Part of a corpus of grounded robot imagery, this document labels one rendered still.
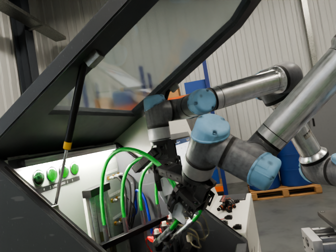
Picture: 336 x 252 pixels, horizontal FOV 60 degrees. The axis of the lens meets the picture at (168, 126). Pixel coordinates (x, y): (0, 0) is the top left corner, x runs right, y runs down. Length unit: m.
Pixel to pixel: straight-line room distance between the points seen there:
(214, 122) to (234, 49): 7.08
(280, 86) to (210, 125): 0.50
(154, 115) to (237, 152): 0.42
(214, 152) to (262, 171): 0.10
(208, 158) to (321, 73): 0.31
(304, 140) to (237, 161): 0.69
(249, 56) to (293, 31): 1.19
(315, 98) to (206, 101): 0.30
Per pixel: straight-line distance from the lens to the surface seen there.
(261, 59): 7.64
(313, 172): 1.31
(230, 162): 0.60
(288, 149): 5.72
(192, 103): 0.85
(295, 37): 7.93
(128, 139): 1.42
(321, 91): 0.72
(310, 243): 1.24
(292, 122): 0.71
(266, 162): 0.60
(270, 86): 1.01
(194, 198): 0.73
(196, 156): 0.63
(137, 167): 1.00
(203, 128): 0.58
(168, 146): 0.96
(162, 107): 0.96
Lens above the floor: 1.45
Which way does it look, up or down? 2 degrees up
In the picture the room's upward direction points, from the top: 9 degrees counter-clockwise
